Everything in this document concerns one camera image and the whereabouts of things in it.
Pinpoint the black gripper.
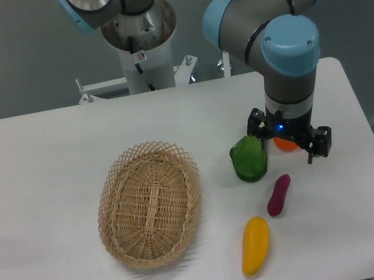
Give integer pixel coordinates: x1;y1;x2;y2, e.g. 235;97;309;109
247;94;332;164

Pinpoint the purple sweet potato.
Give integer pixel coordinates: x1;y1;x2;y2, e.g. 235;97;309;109
267;174;291;217

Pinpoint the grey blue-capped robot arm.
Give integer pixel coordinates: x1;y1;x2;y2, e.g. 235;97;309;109
57;0;332;158

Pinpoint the orange fruit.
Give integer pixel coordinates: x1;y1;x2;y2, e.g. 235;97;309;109
273;137;299;152

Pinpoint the green leafy vegetable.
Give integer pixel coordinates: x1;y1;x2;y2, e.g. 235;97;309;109
229;136;268;183

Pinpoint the yellow mango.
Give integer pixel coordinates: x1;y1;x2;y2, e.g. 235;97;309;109
241;216;270;277

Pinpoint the woven wicker basket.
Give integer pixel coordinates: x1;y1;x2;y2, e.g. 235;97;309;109
98;141;202;270

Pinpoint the white metal base frame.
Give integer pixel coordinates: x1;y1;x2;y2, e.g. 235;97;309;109
75;51;234;103

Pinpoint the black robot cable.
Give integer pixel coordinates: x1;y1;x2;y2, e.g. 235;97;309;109
126;32;158;94

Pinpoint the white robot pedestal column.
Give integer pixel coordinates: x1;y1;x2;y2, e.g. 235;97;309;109
101;0;177;92

